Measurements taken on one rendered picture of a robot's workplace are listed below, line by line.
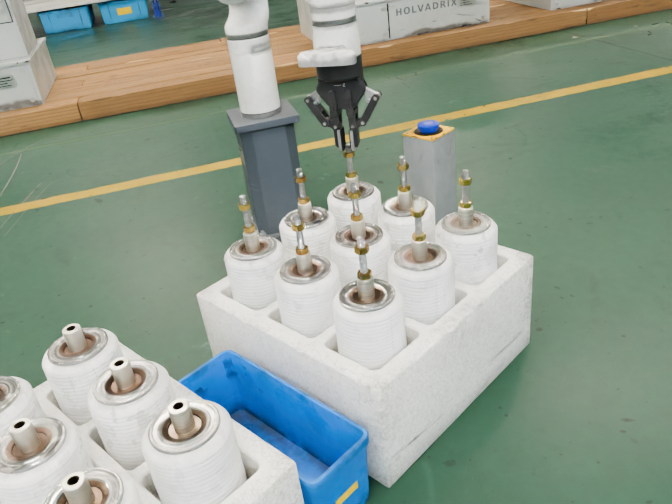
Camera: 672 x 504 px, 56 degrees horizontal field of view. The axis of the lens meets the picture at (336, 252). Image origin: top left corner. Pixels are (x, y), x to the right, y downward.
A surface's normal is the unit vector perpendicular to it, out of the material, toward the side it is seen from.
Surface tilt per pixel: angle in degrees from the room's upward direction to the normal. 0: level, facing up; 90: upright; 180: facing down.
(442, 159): 90
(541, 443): 0
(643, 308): 0
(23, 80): 90
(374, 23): 90
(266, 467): 0
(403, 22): 90
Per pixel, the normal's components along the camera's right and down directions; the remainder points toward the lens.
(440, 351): 0.73, 0.27
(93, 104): 0.28, 0.45
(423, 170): -0.68, 0.44
